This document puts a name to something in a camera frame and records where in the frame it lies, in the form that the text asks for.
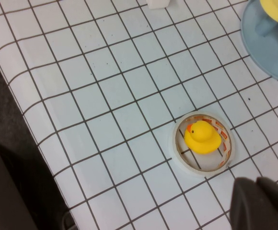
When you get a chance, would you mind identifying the white black-grid tablecloth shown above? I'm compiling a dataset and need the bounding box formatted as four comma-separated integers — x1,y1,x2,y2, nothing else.
0,0,278,230

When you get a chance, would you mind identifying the white cube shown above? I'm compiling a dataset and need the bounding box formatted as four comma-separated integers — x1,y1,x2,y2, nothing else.
146,0,171,10

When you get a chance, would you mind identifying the black flat panel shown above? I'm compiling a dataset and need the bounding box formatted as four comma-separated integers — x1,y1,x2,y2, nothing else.
0,138,68,230

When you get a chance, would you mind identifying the orange rimmed plate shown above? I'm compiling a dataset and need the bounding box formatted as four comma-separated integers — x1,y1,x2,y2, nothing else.
172,111,238,178

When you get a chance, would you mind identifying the yellow rubber duck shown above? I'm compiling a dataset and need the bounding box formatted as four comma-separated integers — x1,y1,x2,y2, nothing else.
184,121,222,155

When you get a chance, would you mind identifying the blue cup stand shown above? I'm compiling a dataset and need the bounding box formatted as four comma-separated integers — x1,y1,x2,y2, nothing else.
240,0,278,84

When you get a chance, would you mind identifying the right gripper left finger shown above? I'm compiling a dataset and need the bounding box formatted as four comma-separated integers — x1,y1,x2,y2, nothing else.
229,177,278,230

